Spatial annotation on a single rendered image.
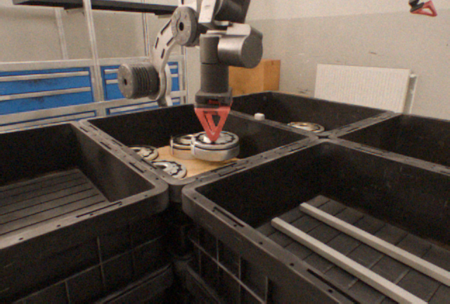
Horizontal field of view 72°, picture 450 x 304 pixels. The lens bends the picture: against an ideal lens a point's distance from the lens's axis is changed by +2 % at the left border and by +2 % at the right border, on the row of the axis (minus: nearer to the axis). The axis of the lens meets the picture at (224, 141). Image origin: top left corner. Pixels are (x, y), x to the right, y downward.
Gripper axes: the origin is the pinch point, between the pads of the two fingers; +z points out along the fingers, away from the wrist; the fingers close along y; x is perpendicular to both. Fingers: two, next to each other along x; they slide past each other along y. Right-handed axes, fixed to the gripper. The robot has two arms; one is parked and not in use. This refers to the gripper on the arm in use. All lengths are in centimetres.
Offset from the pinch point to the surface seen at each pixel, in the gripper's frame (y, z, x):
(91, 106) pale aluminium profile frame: 157, 35, 114
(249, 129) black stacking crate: 2.0, -0.5, -7.3
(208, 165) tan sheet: -0.3, 7.3, 1.4
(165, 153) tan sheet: 5.6, 7.5, 12.6
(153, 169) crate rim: -25.2, -3.1, 5.0
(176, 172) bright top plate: -11.1, 4.0, 5.6
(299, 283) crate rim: -42.8, -2.8, -11.7
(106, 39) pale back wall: 259, -11, 144
